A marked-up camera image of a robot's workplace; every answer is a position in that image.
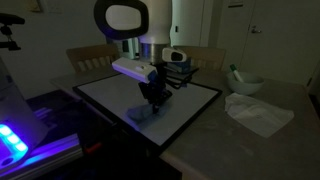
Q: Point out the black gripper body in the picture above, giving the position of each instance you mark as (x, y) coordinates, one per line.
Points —
(159, 87)

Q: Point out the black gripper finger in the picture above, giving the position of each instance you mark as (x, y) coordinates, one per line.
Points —
(162, 98)
(150, 99)

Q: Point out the blue microfiber towel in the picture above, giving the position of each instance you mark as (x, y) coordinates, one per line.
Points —
(140, 113)

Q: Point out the black framed whiteboard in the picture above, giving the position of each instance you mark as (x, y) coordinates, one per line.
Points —
(110, 93)

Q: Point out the dark hanging kitchen towel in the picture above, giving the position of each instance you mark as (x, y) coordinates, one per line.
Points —
(125, 46)

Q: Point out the blue tissue box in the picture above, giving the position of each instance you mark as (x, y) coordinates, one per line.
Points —
(184, 66)

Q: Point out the white kitchen cabinets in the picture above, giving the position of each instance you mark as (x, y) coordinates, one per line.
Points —
(116, 45)

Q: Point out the wooden slat-back chair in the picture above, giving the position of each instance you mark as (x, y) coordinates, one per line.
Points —
(93, 53)
(210, 55)

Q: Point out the green capped marker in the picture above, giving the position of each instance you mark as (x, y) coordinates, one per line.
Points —
(236, 72)

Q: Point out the pale green bowl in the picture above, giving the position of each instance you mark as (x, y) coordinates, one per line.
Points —
(248, 87)

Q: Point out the white crumpled cloth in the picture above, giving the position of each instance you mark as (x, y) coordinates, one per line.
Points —
(260, 115)

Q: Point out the white room door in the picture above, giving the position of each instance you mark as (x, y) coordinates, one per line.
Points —
(286, 50)

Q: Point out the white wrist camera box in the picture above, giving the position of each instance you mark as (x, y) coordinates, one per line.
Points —
(133, 69)

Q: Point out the small dark wall switch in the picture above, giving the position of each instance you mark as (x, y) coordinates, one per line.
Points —
(176, 28)

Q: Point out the aluminium mounting rail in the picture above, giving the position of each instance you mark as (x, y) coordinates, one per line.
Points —
(63, 146)

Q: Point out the small wall sign plate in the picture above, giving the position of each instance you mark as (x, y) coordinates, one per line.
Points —
(235, 3)

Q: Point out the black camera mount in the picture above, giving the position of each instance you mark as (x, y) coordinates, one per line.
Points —
(10, 19)

